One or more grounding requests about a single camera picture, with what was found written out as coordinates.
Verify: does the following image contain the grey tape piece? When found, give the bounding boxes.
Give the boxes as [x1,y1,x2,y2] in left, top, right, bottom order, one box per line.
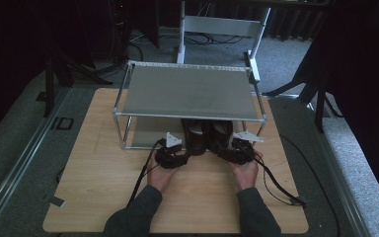
[41,194,66,208]

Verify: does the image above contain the person's right hand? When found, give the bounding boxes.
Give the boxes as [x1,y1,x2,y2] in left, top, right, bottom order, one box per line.
[231,151,265,192]

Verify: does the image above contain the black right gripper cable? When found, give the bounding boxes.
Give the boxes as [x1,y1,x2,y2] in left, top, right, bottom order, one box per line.
[252,152,309,207]

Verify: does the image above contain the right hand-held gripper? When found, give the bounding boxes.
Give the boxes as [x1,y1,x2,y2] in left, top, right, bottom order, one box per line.
[216,129,265,166]

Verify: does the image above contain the person's left hand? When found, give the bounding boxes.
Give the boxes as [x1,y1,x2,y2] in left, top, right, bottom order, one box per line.
[146,160,183,193]

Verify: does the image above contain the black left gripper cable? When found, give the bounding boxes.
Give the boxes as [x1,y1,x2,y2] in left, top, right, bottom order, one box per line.
[126,137,166,207]

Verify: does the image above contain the white metal stand frame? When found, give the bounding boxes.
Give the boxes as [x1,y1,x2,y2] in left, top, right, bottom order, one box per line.
[176,1,272,83]

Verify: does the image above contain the thin black floor cable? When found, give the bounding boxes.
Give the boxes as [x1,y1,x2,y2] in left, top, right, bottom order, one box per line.
[278,133,341,237]

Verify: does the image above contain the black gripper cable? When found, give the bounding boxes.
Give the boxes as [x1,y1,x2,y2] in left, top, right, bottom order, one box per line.
[126,137,166,207]
[252,152,309,207]

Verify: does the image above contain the bundle of black floor cables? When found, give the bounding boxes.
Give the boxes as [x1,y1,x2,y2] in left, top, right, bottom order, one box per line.
[124,29,246,46]

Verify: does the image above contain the grey metal frame shoe rack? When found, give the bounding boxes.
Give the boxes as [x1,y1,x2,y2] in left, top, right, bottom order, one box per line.
[113,59,268,151]

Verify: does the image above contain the black tripod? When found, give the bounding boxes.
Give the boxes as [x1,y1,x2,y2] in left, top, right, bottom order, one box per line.
[262,63,343,134]
[42,48,114,119]

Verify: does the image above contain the metal floor rail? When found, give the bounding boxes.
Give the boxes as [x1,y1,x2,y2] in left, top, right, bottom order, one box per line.
[0,88,71,233]
[307,98,373,237]

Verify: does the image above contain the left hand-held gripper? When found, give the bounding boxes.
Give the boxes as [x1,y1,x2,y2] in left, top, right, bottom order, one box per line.
[154,131,192,170]

